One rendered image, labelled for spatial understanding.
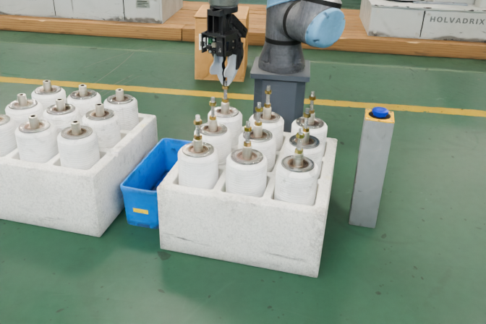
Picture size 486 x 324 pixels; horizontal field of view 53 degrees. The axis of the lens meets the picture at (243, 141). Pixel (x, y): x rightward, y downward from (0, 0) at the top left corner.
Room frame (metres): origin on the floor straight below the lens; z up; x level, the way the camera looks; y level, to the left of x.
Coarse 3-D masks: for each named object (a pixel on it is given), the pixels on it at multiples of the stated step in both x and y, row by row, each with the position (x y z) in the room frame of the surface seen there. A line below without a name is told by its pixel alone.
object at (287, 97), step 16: (256, 64) 1.53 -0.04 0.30; (256, 80) 1.47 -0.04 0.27; (272, 80) 1.44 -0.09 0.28; (288, 80) 1.43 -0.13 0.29; (304, 80) 1.42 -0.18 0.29; (256, 96) 1.47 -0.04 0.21; (272, 96) 1.44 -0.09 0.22; (288, 96) 1.44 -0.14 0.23; (256, 112) 1.46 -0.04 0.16; (288, 112) 1.44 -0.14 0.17; (288, 128) 1.44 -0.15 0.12
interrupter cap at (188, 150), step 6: (186, 144) 1.03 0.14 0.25; (192, 144) 1.03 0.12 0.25; (204, 144) 1.03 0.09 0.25; (186, 150) 1.00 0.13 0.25; (192, 150) 1.00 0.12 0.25; (204, 150) 1.01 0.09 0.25; (210, 150) 1.00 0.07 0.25; (192, 156) 0.97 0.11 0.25; (198, 156) 0.97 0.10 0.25; (204, 156) 0.98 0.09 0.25
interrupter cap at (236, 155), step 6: (234, 150) 1.00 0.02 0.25; (240, 150) 1.01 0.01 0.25; (252, 150) 1.01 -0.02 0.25; (234, 156) 0.98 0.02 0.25; (240, 156) 0.98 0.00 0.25; (252, 156) 0.99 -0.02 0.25; (258, 156) 0.98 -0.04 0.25; (240, 162) 0.95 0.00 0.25; (246, 162) 0.95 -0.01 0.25; (252, 162) 0.95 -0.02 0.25; (258, 162) 0.96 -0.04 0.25
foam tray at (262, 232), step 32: (160, 192) 0.95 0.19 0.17; (192, 192) 0.93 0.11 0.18; (224, 192) 0.94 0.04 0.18; (320, 192) 0.95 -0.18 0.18; (160, 224) 0.95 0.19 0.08; (192, 224) 0.93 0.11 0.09; (224, 224) 0.91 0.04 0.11; (256, 224) 0.90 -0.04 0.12; (288, 224) 0.88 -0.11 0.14; (320, 224) 0.87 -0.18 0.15; (224, 256) 0.91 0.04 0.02; (256, 256) 0.90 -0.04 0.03; (288, 256) 0.88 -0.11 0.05; (320, 256) 0.91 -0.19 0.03
